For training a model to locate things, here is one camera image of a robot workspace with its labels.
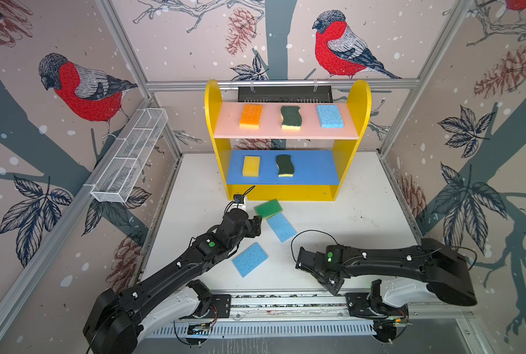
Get green topped yellow sponge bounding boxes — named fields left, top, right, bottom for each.
left=254, top=199, right=283, bottom=220

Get blue sponge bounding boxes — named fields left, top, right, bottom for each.
left=267, top=213, right=297, bottom=243
left=232, top=243, right=268, bottom=278
left=316, top=104, right=344, bottom=128

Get dark green scrub sponge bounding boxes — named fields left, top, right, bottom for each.
left=280, top=106, right=303, bottom=131
left=276, top=154, right=295, bottom=178

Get orange topped yellow sponge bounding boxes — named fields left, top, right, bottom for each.
left=239, top=104, right=263, bottom=129

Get dark green scrub sponge front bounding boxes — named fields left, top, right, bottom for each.
left=280, top=106, right=303, bottom=131

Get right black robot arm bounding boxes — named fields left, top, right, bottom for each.
left=295, top=238, right=478, bottom=308

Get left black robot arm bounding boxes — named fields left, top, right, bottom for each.
left=83, top=208, right=262, bottom=353

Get yellow shelf with coloured boards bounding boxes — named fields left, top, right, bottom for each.
left=205, top=80, right=372, bottom=201

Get blue sponge front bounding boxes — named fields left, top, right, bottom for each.
left=232, top=243, right=268, bottom=278

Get black vent grille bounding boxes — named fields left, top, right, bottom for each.
left=238, top=86, right=333, bottom=103

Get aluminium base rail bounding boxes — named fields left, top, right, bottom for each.
left=112, top=289, right=474, bottom=322

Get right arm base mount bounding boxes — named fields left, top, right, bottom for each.
left=344, top=280, right=408, bottom=320

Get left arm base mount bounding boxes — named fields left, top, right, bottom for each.
left=177, top=280, right=231, bottom=319

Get white wire mesh basket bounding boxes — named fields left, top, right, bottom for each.
left=91, top=108, right=168, bottom=203

